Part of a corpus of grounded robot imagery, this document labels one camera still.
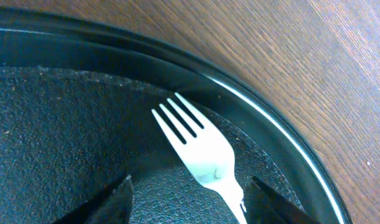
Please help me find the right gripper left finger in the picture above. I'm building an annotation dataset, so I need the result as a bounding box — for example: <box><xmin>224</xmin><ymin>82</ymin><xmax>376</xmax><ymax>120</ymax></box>
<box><xmin>55</xmin><ymin>175</ymin><xmax>134</xmax><ymax>224</ymax></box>

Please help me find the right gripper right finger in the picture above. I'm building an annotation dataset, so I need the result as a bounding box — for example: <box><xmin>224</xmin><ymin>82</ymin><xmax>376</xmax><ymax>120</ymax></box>
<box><xmin>244</xmin><ymin>176</ymin><xmax>320</xmax><ymax>224</ymax></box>

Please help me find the white plastic fork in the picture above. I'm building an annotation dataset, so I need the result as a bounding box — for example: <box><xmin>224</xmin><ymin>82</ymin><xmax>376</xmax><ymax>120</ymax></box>
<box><xmin>151</xmin><ymin>93</ymin><xmax>247</xmax><ymax>224</ymax></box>

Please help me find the round black tray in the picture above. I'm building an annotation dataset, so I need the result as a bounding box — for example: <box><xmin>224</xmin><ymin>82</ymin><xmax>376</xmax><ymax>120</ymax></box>
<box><xmin>0</xmin><ymin>7</ymin><xmax>351</xmax><ymax>223</ymax></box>

